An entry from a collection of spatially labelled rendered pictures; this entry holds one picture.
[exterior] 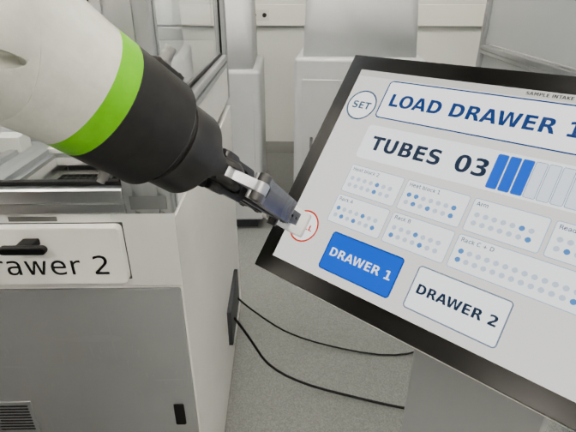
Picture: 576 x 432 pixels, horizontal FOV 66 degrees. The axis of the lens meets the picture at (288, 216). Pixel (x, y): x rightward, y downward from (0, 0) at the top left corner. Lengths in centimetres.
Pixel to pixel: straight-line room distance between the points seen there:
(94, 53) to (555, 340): 41
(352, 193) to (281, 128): 347
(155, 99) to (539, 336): 37
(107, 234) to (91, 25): 53
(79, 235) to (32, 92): 54
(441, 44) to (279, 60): 130
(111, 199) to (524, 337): 61
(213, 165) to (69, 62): 14
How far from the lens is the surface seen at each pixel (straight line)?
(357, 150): 56
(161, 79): 33
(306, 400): 169
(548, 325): 46
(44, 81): 29
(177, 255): 80
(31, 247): 82
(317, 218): 55
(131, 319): 91
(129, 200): 77
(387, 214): 51
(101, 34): 31
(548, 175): 49
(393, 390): 176
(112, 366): 100
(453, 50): 403
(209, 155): 37
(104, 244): 81
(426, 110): 55
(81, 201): 81
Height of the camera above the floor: 127
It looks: 26 degrees down
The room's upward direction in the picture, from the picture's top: straight up
